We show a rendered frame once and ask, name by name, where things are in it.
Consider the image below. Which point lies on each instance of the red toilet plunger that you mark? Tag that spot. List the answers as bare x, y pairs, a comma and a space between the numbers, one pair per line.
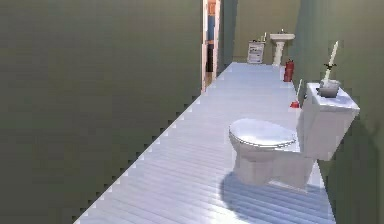
295, 103

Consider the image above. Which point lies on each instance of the grey holder with white brush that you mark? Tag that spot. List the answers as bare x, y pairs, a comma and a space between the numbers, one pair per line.
329, 87

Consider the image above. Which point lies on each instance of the white pedestal sink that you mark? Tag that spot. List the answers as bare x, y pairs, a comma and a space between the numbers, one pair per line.
279, 43

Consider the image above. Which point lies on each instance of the white laundry bin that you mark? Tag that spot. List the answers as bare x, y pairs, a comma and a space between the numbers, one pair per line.
256, 52

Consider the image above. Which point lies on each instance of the white toilet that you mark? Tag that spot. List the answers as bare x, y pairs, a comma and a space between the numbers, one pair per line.
320, 123

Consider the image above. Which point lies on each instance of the red spray bottle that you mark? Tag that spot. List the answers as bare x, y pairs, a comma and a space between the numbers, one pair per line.
288, 70

